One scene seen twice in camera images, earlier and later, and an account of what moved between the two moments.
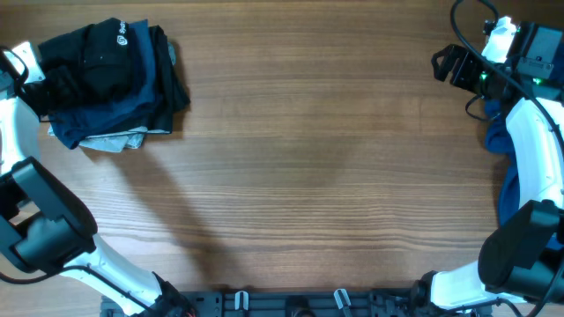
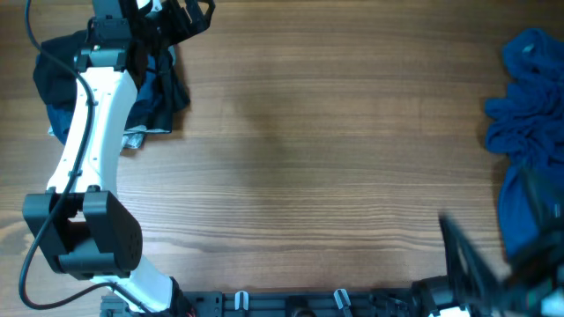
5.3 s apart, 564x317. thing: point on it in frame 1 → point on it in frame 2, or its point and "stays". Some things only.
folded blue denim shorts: [77, 125] stays
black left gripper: [66, 85] → [183, 30]
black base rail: [310, 303] stays
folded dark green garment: [170, 93] stays
